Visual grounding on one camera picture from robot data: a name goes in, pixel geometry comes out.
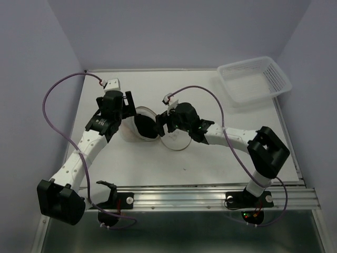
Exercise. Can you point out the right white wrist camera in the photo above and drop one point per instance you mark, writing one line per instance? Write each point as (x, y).
(171, 102)

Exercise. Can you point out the black bra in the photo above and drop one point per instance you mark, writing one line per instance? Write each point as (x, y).
(145, 126)

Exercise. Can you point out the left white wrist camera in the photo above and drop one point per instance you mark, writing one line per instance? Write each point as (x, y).
(110, 85)

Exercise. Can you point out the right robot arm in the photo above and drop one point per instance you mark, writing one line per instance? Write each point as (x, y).
(266, 150)

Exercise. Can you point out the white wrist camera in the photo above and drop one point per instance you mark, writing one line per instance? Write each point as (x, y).
(110, 85)
(171, 102)

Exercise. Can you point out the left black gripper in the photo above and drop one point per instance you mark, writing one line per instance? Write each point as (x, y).
(130, 108)

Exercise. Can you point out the white plastic basket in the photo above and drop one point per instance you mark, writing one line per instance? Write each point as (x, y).
(253, 80)

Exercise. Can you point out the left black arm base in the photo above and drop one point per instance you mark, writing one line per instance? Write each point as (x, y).
(106, 196)

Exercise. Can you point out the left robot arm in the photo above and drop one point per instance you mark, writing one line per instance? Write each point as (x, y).
(58, 197)

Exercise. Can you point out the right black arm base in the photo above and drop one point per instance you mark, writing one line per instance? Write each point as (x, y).
(244, 200)

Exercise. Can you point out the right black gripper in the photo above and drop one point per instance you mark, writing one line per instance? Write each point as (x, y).
(160, 120)

